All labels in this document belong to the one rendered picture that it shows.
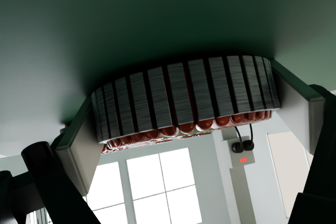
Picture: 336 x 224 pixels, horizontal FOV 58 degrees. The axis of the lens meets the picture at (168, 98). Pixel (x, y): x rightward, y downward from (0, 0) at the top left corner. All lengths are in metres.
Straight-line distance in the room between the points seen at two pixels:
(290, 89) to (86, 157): 0.11
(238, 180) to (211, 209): 6.61
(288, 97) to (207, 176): 7.39
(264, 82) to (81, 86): 0.10
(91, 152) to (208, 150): 7.42
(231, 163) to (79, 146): 0.85
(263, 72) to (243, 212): 0.92
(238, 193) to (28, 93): 0.92
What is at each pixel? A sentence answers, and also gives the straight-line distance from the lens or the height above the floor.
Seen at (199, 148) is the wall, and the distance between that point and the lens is 7.46.
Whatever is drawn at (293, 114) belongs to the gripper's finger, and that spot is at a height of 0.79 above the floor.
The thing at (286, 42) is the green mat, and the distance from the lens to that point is 0.17.
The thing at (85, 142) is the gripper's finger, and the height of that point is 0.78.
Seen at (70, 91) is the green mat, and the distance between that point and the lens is 0.19.
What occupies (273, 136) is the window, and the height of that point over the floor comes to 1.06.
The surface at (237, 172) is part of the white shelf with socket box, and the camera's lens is 1.05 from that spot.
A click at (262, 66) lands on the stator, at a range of 0.16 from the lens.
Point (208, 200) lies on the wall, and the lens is 7.60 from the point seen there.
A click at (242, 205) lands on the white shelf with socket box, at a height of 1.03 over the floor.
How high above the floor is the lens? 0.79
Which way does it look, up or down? 8 degrees down
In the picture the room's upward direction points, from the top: 169 degrees clockwise
